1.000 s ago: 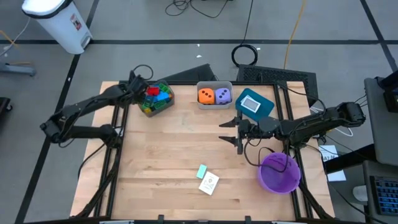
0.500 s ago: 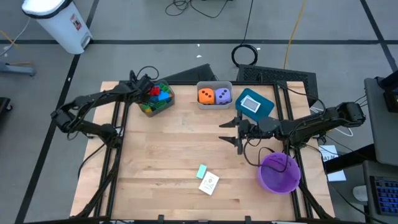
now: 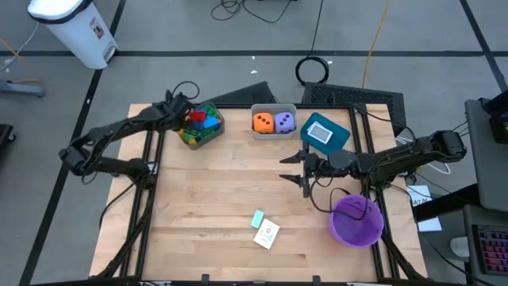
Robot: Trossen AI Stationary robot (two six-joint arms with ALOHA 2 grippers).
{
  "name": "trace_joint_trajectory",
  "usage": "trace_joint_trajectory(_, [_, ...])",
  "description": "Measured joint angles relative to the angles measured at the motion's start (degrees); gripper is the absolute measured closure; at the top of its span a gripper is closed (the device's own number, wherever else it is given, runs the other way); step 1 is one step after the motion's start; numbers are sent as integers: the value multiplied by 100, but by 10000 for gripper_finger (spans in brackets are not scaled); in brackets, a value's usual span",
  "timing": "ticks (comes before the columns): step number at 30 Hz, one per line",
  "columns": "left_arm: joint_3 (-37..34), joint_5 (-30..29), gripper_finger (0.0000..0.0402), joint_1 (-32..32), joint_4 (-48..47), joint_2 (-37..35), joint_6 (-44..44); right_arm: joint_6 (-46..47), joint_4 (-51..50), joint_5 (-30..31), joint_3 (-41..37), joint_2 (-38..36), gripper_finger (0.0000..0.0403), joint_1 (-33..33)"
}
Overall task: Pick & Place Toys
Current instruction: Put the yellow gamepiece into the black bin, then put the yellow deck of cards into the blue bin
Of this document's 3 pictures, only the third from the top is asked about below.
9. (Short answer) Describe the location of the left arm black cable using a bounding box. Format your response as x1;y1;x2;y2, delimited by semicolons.
170;80;201;102

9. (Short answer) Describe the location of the black aluminium table frame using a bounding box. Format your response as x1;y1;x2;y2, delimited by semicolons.
89;89;432;286

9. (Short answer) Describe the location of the teal plastic bin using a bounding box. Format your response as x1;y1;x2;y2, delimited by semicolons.
299;111;352;157

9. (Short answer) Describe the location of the white cable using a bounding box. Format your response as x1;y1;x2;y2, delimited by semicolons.
396;134;452;176

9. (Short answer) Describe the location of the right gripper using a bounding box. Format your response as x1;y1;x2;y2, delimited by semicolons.
279;139;333;199

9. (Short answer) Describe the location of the yellow cable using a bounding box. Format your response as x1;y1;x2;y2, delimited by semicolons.
360;0;393;90

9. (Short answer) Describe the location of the black desk device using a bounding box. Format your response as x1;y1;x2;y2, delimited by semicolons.
479;89;508;145

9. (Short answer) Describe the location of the white gold-sided card box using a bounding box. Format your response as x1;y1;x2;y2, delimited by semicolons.
253;218;281;250

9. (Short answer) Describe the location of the white playing card box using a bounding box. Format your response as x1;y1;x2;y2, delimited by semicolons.
310;122;334;145
306;120;330;140

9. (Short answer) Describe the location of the black flat panel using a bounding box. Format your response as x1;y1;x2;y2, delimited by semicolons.
206;80;279;106

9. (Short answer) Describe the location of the white paper sheet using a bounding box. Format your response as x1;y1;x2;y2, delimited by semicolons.
405;184;443;234

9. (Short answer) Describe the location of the brown translucent bin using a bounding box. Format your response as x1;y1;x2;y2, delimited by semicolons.
173;101;226;151

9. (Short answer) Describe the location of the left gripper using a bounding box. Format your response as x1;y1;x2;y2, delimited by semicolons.
168;91;198;133

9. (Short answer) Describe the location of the black coiled cable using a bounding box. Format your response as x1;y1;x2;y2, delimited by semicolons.
294;0;331;86

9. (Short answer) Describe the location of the backlit keyboard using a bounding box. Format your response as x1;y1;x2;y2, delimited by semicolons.
471;223;508;277

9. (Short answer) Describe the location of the white trash can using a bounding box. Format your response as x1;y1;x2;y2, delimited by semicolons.
26;0;119;71

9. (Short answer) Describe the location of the purple plastic bucket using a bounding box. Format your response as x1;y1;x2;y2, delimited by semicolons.
327;193;386;249

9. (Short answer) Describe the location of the purple foam die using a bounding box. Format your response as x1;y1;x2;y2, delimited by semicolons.
274;112;297;135

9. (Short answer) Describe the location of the black looped floor cable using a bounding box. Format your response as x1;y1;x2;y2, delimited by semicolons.
210;0;295;24

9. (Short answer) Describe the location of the black perforated case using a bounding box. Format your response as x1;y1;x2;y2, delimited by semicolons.
302;82;407;135

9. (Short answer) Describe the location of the black floor object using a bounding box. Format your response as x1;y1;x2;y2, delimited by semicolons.
0;123;17;145

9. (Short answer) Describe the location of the grey side desk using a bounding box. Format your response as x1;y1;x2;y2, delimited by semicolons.
464;97;508;213

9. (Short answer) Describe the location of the grey plastic bin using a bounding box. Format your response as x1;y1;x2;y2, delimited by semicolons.
250;102;299;141

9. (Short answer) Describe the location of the orange foam die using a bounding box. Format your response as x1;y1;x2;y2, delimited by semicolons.
252;112;275;135

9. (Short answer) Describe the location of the grey round pad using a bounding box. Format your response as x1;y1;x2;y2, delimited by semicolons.
449;235;470;259

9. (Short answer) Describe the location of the grey stand foot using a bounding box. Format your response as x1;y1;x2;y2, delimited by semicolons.
0;78;48;99

